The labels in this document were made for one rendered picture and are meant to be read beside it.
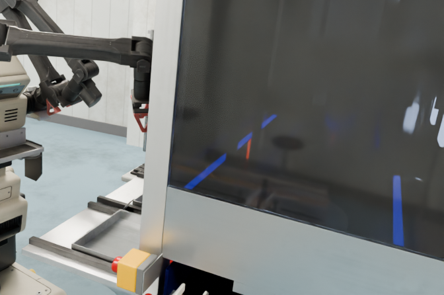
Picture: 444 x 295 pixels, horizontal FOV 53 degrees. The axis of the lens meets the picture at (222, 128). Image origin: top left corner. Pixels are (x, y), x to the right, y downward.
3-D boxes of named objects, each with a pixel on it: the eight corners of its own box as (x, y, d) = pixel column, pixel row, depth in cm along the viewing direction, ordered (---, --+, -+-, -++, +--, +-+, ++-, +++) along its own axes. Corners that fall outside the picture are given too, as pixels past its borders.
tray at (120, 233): (209, 245, 145) (210, 235, 144) (173, 290, 122) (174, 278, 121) (119, 217, 156) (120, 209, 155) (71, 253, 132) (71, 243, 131)
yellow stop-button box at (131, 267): (156, 280, 112) (158, 254, 110) (141, 296, 106) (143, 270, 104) (130, 270, 114) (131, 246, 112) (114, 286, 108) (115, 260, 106)
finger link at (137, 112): (153, 124, 138) (154, 96, 134) (156, 135, 132) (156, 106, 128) (131, 125, 136) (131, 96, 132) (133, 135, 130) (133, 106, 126)
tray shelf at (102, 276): (244, 205, 181) (244, 200, 181) (164, 306, 118) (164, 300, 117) (141, 177, 196) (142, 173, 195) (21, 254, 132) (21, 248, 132)
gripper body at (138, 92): (152, 94, 139) (152, 71, 135) (155, 108, 130) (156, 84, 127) (131, 94, 137) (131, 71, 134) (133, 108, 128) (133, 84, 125)
